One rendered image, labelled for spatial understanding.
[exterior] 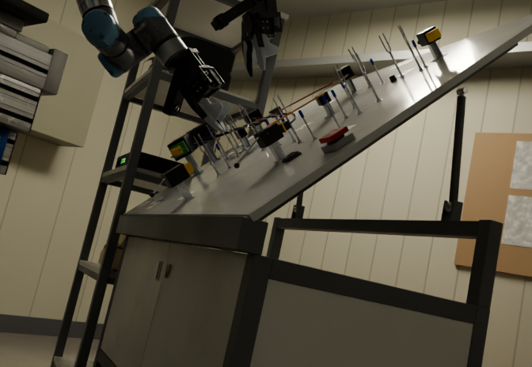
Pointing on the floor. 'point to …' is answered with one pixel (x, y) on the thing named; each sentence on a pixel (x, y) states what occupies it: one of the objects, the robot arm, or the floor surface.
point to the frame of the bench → (247, 326)
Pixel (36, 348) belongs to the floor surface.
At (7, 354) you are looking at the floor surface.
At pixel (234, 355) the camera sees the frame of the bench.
